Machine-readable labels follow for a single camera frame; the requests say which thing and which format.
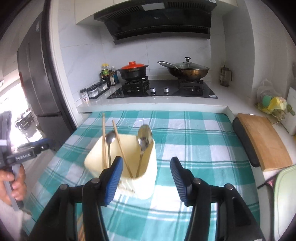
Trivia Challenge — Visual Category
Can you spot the black glass gas cooktop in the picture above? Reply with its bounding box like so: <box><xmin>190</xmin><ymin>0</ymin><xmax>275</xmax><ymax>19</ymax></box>
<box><xmin>108</xmin><ymin>77</ymin><xmax>218</xmax><ymax>99</ymax></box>

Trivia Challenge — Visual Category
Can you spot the wooden cutting board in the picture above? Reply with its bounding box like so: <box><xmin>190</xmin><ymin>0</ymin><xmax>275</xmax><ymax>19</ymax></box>
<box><xmin>237</xmin><ymin>113</ymin><xmax>292</xmax><ymax>172</ymax></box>

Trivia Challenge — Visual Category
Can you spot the black pot with red lid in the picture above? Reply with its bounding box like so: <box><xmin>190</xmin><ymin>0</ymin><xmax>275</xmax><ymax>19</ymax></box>
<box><xmin>119</xmin><ymin>61</ymin><xmax>148</xmax><ymax>81</ymax></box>

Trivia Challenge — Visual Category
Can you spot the person's left hand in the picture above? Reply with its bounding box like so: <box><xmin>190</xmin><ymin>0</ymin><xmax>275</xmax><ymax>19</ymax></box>
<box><xmin>0</xmin><ymin>164</ymin><xmax>27</xmax><ymax>206</ymax></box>

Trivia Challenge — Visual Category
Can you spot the sauce bottles cluster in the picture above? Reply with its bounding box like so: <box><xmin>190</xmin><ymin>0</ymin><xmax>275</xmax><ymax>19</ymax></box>
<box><xmin>100</xmin><ymin>63</ymin><xmax>119</xmax><ymax>87</ymax></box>

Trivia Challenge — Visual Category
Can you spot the wok with glass lid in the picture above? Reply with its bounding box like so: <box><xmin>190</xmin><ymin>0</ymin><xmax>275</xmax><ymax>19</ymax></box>
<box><xmin>158</xmin><ymin>57</ymin><xmax>209</xmax><ymax>80</ymax></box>

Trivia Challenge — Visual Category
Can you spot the spice jar rack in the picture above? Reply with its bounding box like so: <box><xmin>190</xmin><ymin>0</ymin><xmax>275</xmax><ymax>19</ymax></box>
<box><xmin>86</xmin><ymin>81</ymin><xmax>110</xmax><ymax>99</ymax></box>

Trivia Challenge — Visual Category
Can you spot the large steel spoon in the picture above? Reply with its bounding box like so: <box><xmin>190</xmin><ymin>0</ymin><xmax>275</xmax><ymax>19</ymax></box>
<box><xmin>136</xmin><ymin>125</ymin><xmax>152</xmax><ymax>177</ymax></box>

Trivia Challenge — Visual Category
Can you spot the light green cutting board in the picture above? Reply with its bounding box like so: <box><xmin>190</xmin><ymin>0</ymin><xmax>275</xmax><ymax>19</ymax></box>
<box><xmin>273</xmin><ymin>165</ymin><xmax>295</xmax><ymax>240</ymax></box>

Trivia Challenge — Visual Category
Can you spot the plastic bag with produce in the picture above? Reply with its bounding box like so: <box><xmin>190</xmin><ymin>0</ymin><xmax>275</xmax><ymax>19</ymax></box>
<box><xmin>256</xmin><ymin>78</ymin><xmax>287</xmax><ymax>124</ymax></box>

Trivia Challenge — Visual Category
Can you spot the teal white plaid tablecloth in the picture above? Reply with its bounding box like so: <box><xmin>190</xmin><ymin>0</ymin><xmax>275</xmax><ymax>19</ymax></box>
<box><xmin>23</xmin><ymin>111</ymin><xmax>260</xmax><ymax>240</ymax></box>

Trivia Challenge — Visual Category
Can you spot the grey double-door refrigerator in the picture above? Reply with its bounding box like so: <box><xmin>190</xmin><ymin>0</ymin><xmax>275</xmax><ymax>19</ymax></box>
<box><xmin>17</xmin><ymin>13</ymin><xmax>76</xmax><ymax>151</ymax></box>

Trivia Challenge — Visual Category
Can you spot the white spice shaker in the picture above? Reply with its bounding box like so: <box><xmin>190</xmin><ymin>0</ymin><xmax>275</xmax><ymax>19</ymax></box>
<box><xmin>80</xmin><ymin>88</ymin><xmax>89</xmax><ymax>103</ymax></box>

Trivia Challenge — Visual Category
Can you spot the small steel spoon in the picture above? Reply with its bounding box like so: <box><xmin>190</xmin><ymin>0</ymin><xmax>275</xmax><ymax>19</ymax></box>
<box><xmin>105</xmin><ymin>131</ymin><xmax>116</xmax><ymax>167</ymax></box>

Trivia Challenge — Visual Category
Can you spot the white knife block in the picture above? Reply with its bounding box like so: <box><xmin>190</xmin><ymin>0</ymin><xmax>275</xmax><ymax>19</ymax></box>
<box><xmin>281</xmin><ymin>87</ymin><xmax>296</xmax><ymax>136</ymax></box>

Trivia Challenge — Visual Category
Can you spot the cream plastic utensil holder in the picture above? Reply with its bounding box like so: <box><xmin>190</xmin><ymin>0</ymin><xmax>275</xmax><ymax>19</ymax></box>
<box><xmin>84</xmin><ymin>133</ymin><xmax>158</xmax><ymax>199</ymax></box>

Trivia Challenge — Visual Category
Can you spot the black range hood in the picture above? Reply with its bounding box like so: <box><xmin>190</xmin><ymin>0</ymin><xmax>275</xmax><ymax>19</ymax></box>
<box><xmin>94</xmin><ymin>1</ymin><xmax>217</xmax><ymax>44</ymax></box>

